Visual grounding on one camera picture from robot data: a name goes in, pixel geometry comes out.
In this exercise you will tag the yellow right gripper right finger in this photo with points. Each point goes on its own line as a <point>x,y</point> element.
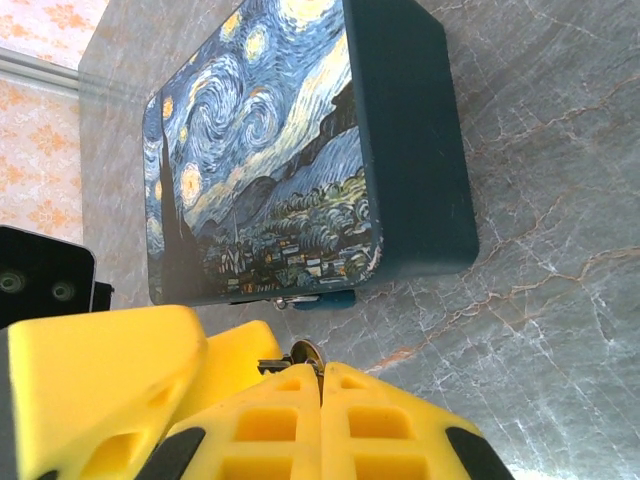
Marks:
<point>390,435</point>

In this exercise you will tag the small silver key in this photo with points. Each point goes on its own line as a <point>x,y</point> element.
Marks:
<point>305,352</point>

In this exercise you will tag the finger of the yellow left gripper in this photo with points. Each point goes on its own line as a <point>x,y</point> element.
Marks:
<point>100,380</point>
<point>235,350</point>

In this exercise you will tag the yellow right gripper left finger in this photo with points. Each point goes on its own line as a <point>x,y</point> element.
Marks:
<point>260,430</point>

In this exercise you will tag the silver box hasp latch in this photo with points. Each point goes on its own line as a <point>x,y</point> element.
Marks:
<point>295,301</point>

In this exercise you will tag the starry night painted teal box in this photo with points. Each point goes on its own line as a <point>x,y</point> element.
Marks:
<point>280,150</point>

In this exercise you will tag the aluminium left corner post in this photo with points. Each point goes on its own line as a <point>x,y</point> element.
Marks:
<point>35,67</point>

